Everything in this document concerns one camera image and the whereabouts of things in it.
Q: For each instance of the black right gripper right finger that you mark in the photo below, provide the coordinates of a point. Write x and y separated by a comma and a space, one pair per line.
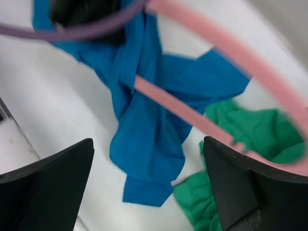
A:
252, 196

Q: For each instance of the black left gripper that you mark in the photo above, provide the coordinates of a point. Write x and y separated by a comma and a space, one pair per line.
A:
69, 13

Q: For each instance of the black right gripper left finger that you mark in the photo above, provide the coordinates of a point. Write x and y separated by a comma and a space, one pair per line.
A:
46, 195

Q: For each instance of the green tank top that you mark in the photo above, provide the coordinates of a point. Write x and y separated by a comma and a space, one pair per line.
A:
268, 132

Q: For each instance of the blue t shirt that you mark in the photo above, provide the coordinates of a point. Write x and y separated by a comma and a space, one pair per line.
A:
147, 144

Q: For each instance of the pink hanger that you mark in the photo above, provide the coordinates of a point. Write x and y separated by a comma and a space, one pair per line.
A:
242, 55

